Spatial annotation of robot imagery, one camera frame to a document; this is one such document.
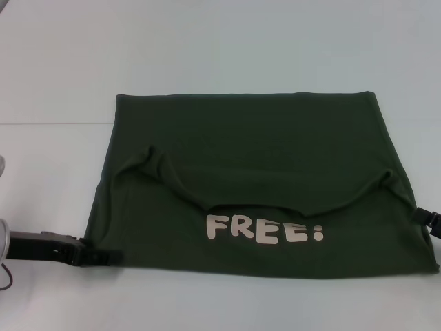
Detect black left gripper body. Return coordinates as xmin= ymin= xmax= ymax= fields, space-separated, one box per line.
xmin=7 ymin=230 xmax=87 ymax=267

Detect dark green t-shirt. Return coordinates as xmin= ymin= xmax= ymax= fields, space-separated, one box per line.
xmin=83 ymin=90 xmax=440 ymax=279

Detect black cable with silver plug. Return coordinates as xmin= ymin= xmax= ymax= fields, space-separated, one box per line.
xmin=0 ymin=261 xmax=15 ymax=291

